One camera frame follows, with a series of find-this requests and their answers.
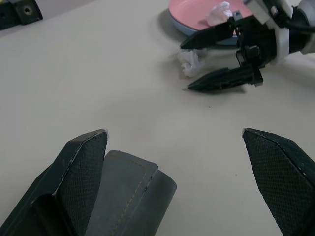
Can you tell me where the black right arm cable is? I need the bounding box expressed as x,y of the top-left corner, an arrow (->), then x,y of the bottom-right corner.
270,0 -> 315,33

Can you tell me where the black box with coloured buttons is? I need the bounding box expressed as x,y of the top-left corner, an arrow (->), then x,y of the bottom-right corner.
0,0 -> 44,31

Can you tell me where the blue plate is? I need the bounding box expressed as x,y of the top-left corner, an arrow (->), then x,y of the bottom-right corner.
169,12 -> 239,47

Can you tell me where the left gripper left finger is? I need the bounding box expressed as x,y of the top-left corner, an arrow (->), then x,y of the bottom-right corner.
0,128 -> 109,236

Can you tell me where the pink plate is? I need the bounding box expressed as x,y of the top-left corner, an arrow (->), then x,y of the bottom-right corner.
168,0 -> 252,31

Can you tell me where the grey glasses case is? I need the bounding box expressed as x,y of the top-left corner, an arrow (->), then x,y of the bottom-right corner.
85,149 -> 178,236

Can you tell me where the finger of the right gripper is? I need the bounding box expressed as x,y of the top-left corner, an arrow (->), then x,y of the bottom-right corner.
187,65 -> 264,92
179,16 -> 241,50

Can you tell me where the white paper ball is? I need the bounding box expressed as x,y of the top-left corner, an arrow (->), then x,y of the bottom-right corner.
205,1 -> 234,27
176,48 -> 208,79

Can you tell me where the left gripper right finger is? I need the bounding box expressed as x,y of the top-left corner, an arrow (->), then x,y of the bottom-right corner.
241,127 -> 315,236

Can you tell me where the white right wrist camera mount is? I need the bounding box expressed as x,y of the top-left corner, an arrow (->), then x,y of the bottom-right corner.
242,0 -> 295,65

